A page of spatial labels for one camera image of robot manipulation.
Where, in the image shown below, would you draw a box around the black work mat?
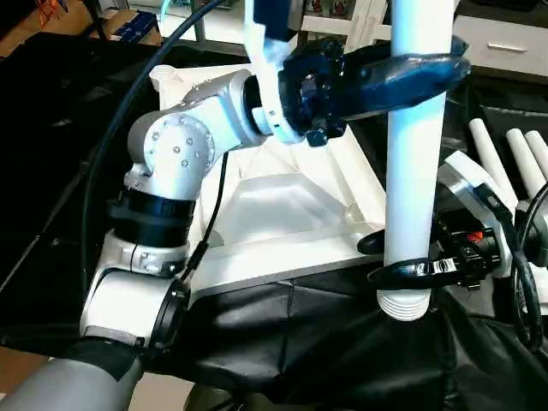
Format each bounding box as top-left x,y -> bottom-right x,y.
0,34 -> 548,411

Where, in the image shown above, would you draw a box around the white plastic table leg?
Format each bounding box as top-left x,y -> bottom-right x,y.
468,118 -> 516,200
505,128 -> 548,200
377,0 -> 456,323
527,130 -> 548,172

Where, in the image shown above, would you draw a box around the white drawer unit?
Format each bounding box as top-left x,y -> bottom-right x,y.
454,13 -> 548,80

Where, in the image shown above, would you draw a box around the red wires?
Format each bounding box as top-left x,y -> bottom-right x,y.
36,0 -> 68,25

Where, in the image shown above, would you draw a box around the white glass door cabinet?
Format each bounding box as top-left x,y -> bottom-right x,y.
291,0 -> 395,52

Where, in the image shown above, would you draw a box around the white plastic table top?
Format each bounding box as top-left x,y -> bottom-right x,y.
150,64 -> 391,297

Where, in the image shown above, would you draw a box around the blue box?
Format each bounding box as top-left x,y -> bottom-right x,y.
116,10 -> 161,45

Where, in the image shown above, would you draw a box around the brown cardboard board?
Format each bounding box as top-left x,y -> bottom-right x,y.
0,9 -> 112,61

